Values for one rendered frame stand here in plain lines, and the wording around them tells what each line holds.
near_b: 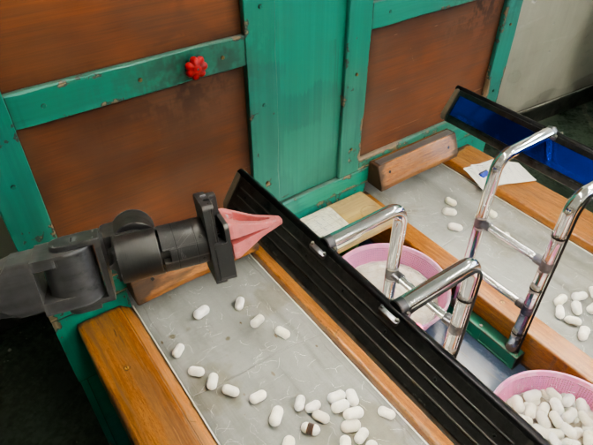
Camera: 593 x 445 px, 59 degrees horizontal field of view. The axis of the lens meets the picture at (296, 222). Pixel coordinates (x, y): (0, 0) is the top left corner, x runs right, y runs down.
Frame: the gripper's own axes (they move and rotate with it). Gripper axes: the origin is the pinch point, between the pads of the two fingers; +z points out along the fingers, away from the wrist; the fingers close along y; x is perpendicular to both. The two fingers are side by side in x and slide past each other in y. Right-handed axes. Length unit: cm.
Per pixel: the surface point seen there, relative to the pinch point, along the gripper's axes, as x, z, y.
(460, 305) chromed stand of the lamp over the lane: 1.9, 26.3, 20.1
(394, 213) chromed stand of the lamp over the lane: -7.4, 21.3, 6.6
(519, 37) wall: -172, 190, 3
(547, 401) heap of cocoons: -2, 48, 50
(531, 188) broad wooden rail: -49, 87, 29
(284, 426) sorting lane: -12.9, -0.6, 44.3
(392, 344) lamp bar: 10.1, 10.1, 16.3
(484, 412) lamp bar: 22.6, 14.4, 19.2
